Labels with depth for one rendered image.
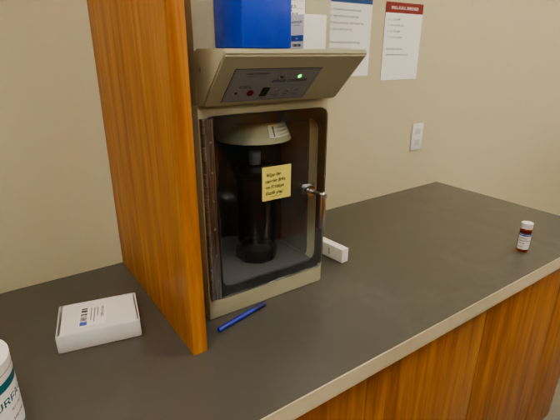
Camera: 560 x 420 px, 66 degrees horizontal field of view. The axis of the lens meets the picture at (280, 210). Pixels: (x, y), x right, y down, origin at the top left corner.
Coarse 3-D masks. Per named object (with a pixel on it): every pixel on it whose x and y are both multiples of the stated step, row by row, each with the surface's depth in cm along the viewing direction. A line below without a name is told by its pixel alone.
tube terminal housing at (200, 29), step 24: (192, 0) 74; (312, 0) 88; (192, 24) 75; (192, 48) 77; (288, 48) 88; (192, 72) 78; (192, 96) 80; (192, 120) 83; (264, 288) 103; (288, 288) 108; (216, 312) 96
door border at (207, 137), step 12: (204, 120) 80; (204, 144) 81; (204, 168) 83; (216, 192) 86; (216, 204) 87; (216, 216) 88; (216, 228) 89; (216, 240) 89; (216, 252) 90; (216, 264) 91; (216, 276) 92; (216, 288) 93
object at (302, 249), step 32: (224, 128) 83; (256, 128) 87; (288, 128) 92; (320, 128) 97; (224, 160) 85; (256, 160) 89; (288, 160) 94; (320, 160) 100; (224, 192) 87; (256, 192) 92; (224, 224) 90; (256, 224) 94; (288, 224) 100; (224, 256) 92; (256, 256) 97; (288, 256) 103; (320, 256) 109; (224, 288) 94
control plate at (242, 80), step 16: (240, 80) 75; (256, 80) 77; (272, 80) 79; (288, 80) 81; (304, 80) 84; (224, 96) 77; (240, 96) 79; (256, 96) 82; (272, 96) 84; (288, 96) 86
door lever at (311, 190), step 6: (312, 186) 100; (312, 192) 99; (318, 192) 97; (324, 192) 97; (318, 198) 97; (324, 198) 96; (318, 204) 98; (324, 204) 97; (318, 210) 98; (324, 210) 98; (318, 216) 98; (324, 216) 98; (318, 222) 99; (324, 222) 99; (318, 228) 100
